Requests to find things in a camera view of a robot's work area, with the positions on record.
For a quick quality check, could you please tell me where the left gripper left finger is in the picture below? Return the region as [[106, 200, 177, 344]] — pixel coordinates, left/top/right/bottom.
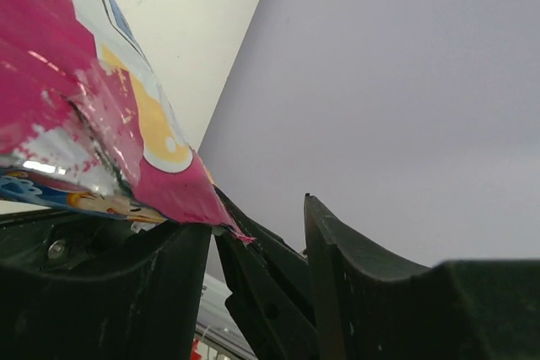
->
[[1, 224, 211, 359]]

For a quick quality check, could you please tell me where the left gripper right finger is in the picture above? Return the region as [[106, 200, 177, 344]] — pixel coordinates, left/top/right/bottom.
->
[[304, 196, 539, 359]]

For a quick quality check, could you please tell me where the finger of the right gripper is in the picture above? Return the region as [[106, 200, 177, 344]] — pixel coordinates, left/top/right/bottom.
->
[[214, 186, 315, 325], [216, 235, 319, 359]]

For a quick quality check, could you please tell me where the pink pet food bag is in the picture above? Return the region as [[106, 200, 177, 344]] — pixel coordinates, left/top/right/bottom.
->
[[1, 0, 249, 242]]

